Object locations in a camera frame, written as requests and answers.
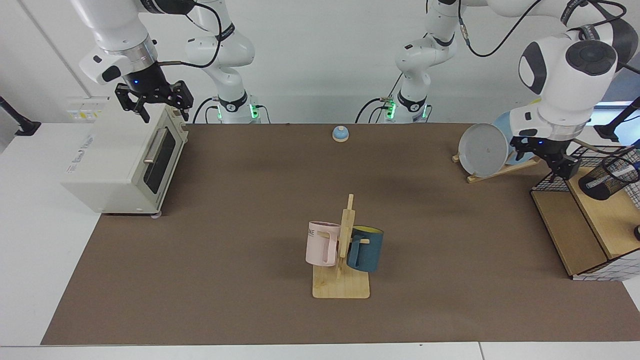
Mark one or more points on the black mesh pen holder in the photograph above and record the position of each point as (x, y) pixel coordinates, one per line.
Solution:
(600, 187)

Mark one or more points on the light blue plate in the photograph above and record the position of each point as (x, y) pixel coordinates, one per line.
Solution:
(502, 125)

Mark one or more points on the wooden plate rack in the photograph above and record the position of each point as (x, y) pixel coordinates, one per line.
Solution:
(500, 171)

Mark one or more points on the pale toaster oven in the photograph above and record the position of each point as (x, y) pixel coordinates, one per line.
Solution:
(112, 150)

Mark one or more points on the grey plate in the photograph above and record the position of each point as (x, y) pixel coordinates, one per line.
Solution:
(482, 150)

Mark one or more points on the black clamp stand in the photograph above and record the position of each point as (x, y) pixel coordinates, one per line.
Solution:
(612, 130)
(20, 125)

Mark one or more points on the brown table cloth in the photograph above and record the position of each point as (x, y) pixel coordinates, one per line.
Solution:
(225, 260)

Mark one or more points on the pink cup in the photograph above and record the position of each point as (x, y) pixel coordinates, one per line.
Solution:
(320, 247)

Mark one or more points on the dark teal cup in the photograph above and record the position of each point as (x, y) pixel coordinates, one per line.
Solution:
(365, 255)

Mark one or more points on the wooden cup stand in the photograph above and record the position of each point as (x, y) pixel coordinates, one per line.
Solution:
(342, 287)

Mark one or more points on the white wall socket strip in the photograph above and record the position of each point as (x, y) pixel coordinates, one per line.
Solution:
(82, 111)

